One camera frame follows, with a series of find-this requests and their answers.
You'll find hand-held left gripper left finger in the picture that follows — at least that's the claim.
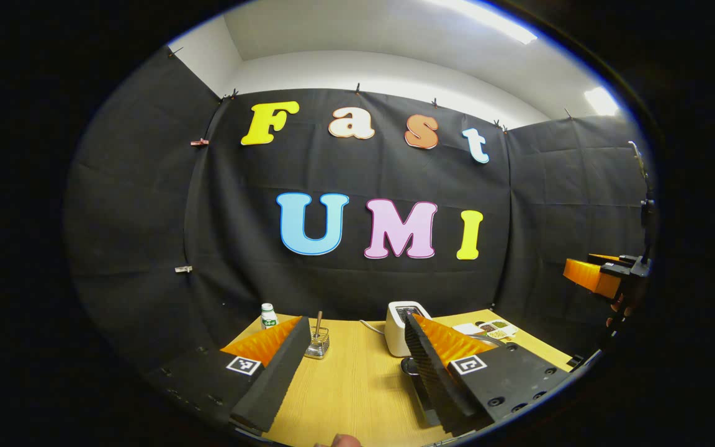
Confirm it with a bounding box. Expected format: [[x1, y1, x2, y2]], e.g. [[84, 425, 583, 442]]
[[146, 315, 313, 433]]

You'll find metal wire utensil holder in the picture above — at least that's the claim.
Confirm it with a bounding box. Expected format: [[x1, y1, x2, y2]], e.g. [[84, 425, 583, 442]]
[[305, 327, 331, 359]]

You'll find white toaster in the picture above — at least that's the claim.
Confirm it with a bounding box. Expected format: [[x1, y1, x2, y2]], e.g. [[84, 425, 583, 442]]
[[385, 301, 431, 358]]

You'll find small ceiling light panel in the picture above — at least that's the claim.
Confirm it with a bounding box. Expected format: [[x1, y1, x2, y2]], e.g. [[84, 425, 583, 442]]
[[584, 87, 619, 117]]

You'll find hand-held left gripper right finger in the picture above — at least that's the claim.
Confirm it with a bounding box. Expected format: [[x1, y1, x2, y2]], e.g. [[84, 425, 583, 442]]
[[403, 312, 572, 436]]

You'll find long ceiling light panel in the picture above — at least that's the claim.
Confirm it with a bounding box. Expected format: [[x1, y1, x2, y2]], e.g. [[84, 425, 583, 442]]
[[432, 0, 538, 45]]

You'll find black induction cooktop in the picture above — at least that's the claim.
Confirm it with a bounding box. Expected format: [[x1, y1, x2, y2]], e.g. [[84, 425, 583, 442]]
[[401, 357, 445, 429]]

